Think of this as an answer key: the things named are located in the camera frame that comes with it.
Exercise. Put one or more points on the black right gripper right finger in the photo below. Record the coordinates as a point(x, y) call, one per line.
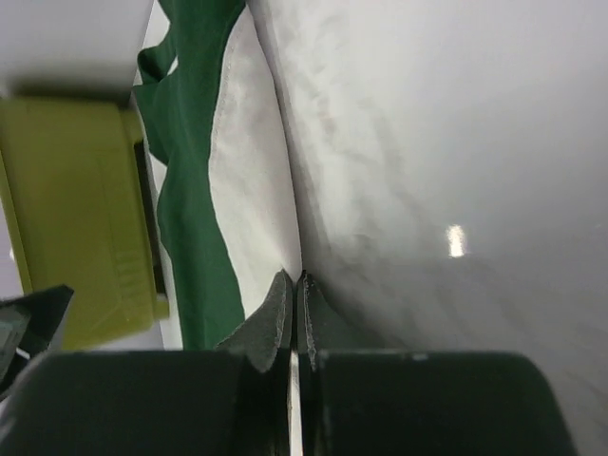
point(360, 398)

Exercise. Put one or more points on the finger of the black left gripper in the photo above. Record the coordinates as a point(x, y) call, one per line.
point(30, 325)

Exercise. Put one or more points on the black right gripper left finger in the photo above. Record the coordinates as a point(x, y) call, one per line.
point(231, 400)

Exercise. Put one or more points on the cream green Charlie Brown shirt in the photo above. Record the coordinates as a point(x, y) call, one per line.
point(439, 166)

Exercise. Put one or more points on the olive green plastic bin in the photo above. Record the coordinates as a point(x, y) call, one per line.
point(75, 194)

